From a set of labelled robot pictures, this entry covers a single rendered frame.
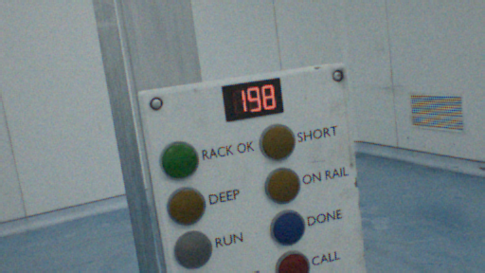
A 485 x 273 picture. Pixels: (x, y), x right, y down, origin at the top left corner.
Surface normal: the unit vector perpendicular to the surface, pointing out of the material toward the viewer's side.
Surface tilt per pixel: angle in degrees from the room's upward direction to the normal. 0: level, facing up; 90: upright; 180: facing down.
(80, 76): 90
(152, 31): 90
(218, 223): 90
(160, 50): 90
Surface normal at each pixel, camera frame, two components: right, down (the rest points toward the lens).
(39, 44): 0.41, 0.10
